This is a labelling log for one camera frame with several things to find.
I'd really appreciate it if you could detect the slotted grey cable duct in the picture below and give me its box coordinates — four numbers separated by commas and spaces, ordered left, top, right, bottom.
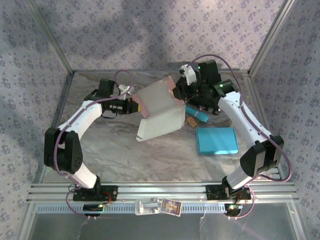
34, 202, 291, 214

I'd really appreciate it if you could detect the pink paper box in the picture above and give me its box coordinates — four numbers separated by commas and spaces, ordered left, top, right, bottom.
131, 76, 187, 143

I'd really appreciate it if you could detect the clear plastic bracket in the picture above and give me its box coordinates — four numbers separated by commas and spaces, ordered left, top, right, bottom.
134, 197, 161, 216

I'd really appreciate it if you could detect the blue paper box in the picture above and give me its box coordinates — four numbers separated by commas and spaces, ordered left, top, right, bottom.
195, 126, 239, 156

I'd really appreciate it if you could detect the teal pen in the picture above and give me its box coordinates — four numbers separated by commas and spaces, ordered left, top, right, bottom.
184, 104, 210, 123

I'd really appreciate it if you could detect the aluminium mounting rail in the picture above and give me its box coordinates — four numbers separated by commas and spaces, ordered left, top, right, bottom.
26, 182, 300, 202

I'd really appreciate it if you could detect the red wire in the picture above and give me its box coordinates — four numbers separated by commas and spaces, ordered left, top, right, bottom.
101, 191, 114, 206

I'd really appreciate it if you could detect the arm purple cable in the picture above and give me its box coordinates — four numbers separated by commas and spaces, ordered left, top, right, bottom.
191, 54, 292, 221
53, 69, 136, 221

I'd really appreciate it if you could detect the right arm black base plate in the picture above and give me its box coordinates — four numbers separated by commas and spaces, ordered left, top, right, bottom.
206, 184, 252, 201

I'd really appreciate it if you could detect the colourful picture card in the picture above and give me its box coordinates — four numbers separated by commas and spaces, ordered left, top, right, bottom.
160, 198, 183, 216

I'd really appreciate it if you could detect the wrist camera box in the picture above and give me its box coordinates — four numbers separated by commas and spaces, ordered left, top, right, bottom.
118, 84, 135, 97
179, 64, 197, 85

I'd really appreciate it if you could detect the aluminium frame post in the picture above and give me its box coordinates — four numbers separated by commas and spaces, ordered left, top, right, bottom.
247, 0, 297, 76
24, 0, 76, 75

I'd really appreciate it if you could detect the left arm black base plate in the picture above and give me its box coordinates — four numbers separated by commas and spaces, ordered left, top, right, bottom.
72, 185, 119, 202

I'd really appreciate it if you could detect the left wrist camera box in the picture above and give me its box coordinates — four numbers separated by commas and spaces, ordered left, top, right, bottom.
118, 84, 135, 97

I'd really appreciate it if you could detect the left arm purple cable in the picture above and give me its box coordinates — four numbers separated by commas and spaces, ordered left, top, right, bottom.
53, 69, 136, 221

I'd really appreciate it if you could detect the aluminium side rail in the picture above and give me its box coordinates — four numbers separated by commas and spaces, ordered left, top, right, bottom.
32, 72, 76, 185
243, 71, 286, 182

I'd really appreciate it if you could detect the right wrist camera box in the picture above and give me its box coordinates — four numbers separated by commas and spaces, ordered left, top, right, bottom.
179, 64, 197, 85

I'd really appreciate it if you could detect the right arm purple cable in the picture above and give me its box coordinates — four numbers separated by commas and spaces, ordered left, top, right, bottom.
191, 54, 292, 221

